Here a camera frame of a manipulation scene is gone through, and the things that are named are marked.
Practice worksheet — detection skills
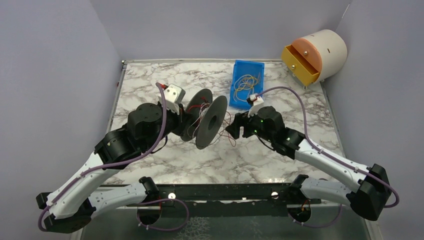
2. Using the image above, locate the red cable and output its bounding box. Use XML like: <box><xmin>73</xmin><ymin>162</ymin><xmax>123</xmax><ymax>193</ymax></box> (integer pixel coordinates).
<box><xmin>189</xmin><ymin>104</ymin><xmax>244</xmax><ymax>148</ymax></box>

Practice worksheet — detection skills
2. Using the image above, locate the blue plastic bin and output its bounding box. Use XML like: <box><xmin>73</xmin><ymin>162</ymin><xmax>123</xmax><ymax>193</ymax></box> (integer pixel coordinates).
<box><xmin>229</xmin><ymin>60</ymin><xmax>265</xmax><ymax>110</ymax></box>

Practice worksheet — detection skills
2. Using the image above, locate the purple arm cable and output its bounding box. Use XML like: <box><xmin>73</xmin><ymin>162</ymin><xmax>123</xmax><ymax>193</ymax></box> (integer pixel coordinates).
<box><xmin>255</xmin><ymin>86</ymin><xmax>401</xmax><ymax>229</ymax></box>
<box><xmin>37</xmin><ymin>82</ymin><xmax>190</xmax><ymax>232</ymax></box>

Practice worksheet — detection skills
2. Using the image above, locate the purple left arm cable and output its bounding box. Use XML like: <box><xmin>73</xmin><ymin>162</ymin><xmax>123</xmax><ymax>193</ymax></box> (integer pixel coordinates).
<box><xmin>37</xmin><ymin>82</ymin><xmax>190</xmax><ymax>232</ymax></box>

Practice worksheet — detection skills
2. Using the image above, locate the yellow cable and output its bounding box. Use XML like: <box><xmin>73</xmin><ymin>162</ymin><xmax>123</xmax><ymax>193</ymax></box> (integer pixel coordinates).
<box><xmin>233</xmin><ymin>74</ymin><xmax>259</xmax><ymax>102</ymax></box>

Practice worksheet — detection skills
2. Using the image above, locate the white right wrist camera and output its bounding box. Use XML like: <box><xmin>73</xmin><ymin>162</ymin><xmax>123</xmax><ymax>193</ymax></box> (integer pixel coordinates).
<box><xmin>246</xmin><ymin>94</ymin><xmax>264</xmax><ymax>118</ymax></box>

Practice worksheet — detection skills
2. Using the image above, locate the white cable on spool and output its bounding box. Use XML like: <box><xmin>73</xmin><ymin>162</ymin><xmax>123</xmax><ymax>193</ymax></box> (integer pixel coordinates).
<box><xmin>187</xmin><ymin>102</ymin><xmax>216</xmax><ymax>140</ymax></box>

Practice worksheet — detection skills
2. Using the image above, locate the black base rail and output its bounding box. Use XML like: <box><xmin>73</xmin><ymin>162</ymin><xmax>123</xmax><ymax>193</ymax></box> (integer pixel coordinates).
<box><xmin>88</xmin><ymin>177</ymin><xmax>307</xmax><ymax>220</ymax></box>

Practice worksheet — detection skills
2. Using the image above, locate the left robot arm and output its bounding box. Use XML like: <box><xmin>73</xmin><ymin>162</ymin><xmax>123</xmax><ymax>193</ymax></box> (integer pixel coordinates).
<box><xmin>36</xmin><ymin>103</ymin><xmax>186</xmax><ymax>234</ymax></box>

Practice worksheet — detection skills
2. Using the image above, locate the dark grey perforated spool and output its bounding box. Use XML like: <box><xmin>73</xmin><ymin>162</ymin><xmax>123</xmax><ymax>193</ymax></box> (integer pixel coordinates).
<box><xmin>180</xmin><ymin>88</ymin><xmax>228</xmax><ymax>150</ymax></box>

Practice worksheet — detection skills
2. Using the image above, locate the round cream drawer cabinet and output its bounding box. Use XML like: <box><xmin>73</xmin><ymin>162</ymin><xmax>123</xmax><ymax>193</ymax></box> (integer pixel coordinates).
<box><xmin>281</xmin><ymin>29</ymin><xmax>348</xmax><ymax>88</ymax></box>

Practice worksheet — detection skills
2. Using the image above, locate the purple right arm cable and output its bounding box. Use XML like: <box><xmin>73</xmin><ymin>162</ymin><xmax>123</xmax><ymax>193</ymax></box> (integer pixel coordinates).
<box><xmin>255</xmin><ymin>86</ymin><xmax>401</xmax><ymax>229</ymax></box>

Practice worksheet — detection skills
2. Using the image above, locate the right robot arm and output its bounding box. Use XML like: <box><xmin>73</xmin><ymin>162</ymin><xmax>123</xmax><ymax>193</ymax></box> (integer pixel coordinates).
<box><xmin>225</xmin><ymin>106</ymin><xmax>393</xmax><ymax>221</ymax></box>

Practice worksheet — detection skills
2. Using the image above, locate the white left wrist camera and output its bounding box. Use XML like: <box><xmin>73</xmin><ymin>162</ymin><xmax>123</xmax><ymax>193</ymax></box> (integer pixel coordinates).
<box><xmin>161</xmin><ymin>83</ymin><xmax>186</xmax><ymax>115</ymax></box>

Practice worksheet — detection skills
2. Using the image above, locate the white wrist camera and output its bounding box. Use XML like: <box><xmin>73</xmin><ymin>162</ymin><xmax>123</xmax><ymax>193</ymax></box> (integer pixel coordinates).
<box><xmin>246</xmin><ymin>94</ymin><xmax>264</xmax><ymax>118</ymax></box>
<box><xmin>161</xmin><ymin>83</ymin><xmax>186</xmax><ymax>115</ymax></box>

